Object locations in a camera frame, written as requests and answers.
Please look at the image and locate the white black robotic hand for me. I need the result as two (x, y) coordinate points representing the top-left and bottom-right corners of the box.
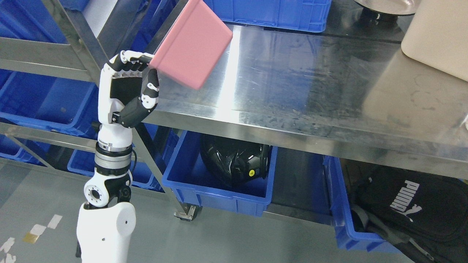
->
(98, 50), (159, 152)

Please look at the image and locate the pink plastic storage box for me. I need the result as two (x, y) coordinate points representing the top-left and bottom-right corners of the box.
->
(149, 0), (233, 90)

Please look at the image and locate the blue shelf bin left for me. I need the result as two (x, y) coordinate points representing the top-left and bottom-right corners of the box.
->
(0, 72), (98, 138)

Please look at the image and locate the stainless steel shelf rack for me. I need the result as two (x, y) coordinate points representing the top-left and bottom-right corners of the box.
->
(1, 0), (177, 171)

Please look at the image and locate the cream plastic container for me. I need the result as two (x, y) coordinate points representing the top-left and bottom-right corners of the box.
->
(401, 0), (468, 81)

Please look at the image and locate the blue bin with helmet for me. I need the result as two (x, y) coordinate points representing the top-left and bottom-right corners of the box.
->
(162, 130), (279, 217)

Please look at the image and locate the black helmet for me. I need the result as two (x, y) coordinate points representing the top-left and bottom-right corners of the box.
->
(200, 134), (272, 188)

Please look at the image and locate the blue crate on table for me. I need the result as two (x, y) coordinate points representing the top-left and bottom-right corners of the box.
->
(204, 0), (332, 33)

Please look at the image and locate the stainless steel table cart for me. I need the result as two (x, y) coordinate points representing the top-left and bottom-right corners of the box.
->
(145, 0), (467, 224)

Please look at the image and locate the blue bin with backpack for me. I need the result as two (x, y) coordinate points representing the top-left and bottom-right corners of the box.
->
(322, 156), (401, 254)

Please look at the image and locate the black Puma backpack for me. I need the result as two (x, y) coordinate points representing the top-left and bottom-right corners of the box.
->
(349, 166), (468, 263)

